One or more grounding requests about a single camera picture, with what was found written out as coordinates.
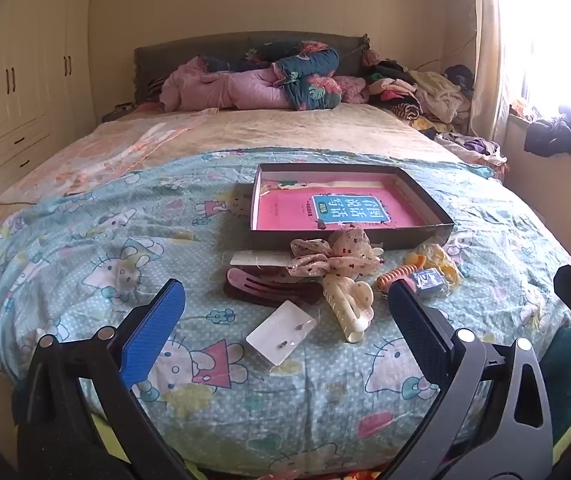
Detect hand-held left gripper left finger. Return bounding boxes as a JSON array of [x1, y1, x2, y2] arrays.
[[12, 278, 201, 480]]

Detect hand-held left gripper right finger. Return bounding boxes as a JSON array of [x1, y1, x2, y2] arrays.
[[388, 278, 561, 480]]

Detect small blue box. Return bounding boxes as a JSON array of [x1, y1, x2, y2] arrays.
[[412, 268, 443, 298]]

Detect cream claw hair clip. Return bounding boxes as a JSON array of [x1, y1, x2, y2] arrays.
[[321, 276, 375, 343]]

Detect pink hair clip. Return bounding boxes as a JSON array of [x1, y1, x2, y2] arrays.
[[226, 267, 323, 303]]

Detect white earring card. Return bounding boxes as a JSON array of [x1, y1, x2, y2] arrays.
[[245, 300, 319, 365]]

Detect small white card packet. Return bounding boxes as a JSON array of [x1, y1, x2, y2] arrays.
[[229, 251, 296, 268]]

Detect shallow cardboard box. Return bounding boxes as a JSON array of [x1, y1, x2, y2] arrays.
[[249, 162, 455, 251]]

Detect dark green garment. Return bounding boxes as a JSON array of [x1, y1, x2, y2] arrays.
[[539, 327, 571, 447]]

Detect cartoon cat print blanket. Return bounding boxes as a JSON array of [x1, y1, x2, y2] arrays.
[[0, 147, 571, 478]]

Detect dark clothes on sill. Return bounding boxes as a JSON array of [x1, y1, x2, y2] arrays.
[[523, 105, 571, 158]]

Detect peach floral sheet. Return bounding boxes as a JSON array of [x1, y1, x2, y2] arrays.
[[0, 107, 221, 206]]

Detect cream curtain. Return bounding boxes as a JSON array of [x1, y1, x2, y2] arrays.
[[470, 0, 531, 146]]

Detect bright window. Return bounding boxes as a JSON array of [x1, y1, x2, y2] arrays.
[[495, 0, 571, 116]]

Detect pile of clothes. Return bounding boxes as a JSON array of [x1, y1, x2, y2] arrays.
[[363, 47, 509, 166]]

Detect beige bedsheet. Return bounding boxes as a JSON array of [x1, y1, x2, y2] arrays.
[[90, 105, 466, 166]]

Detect pink quilt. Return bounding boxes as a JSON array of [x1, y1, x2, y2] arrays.
[[159, 57, 366, 111]]

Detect dark floral quilt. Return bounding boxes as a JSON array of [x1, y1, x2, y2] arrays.
[[200, 40, 343, 111]]

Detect cream wardrobe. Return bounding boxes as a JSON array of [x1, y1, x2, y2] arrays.
[[0, 0, 98, 221]]

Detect orange spiral hair tie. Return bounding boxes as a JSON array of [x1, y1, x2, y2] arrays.
[[376, 265, 416, 291]]

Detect bag of yellow hair ties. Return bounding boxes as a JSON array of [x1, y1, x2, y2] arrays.
[[415, 242, 461, 288]]

